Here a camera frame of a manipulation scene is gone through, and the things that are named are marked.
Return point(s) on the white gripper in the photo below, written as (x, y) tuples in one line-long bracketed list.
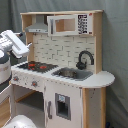
[(10, 42)]

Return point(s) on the white oven door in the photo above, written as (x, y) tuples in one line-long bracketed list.
[(7, 92)]

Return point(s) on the wooden toy kitchen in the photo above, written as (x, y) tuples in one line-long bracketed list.
[(62, 51)]

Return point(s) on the grey range hood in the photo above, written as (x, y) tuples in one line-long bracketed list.
[(38, 25)]

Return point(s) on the left red stove knob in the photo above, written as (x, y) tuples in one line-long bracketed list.
[(15, 78)]

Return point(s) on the red stove knob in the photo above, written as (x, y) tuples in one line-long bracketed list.
[(34, 83), (15, 78)]

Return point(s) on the black toy stovetop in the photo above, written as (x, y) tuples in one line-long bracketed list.
[(37, 66)]

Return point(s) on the right red stove knob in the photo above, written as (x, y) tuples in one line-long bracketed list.
[(34, 83)]

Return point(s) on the white toy microwave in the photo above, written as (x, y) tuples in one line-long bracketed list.
[(75, 24)]

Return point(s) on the grey toy sink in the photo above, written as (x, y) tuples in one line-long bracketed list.
[(73, 74)]

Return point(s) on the black toy faucet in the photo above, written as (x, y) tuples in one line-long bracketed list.
[(82, 63)]

